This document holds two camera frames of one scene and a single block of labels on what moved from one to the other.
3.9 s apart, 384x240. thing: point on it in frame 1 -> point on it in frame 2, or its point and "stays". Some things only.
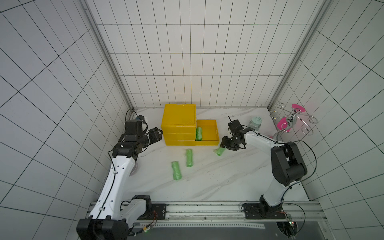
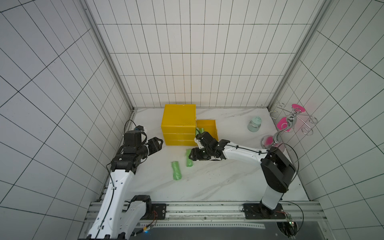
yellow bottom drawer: (206, 132) stays
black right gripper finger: (228, 143) -> (197, 154)
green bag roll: (189, 157) stays
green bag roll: (177, 175) stays
